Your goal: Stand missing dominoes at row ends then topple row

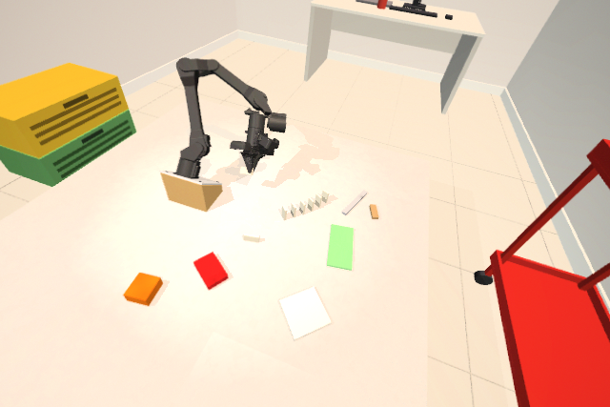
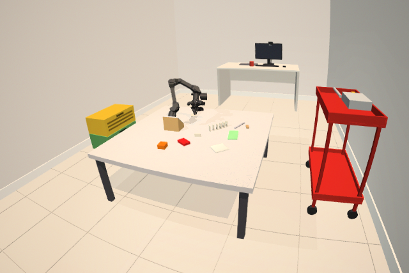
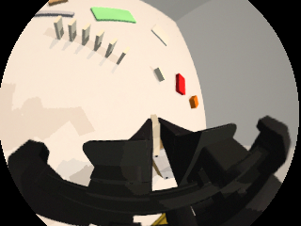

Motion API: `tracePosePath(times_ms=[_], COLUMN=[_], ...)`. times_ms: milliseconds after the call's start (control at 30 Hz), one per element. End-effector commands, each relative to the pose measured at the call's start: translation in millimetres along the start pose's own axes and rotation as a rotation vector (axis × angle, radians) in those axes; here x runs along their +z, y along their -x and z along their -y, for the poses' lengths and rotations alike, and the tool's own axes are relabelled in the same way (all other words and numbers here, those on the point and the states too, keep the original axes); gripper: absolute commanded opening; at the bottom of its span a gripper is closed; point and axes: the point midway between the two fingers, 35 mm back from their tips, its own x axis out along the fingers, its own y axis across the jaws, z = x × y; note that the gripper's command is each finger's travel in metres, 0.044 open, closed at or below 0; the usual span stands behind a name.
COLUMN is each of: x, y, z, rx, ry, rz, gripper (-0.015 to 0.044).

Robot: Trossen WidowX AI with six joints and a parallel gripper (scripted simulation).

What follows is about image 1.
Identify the light green flat rectangular block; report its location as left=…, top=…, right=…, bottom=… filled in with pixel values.
left=327, top=224, right=354, bottom=271

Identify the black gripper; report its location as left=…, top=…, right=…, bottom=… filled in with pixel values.
left=230, top=128, right=275, bottom=173

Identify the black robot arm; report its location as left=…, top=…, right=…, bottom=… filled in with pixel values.
left=173, top=57, right=287, bottom=179

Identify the red flat block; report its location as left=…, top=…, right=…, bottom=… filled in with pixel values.
left=193, top=252, right=229, bottom=291

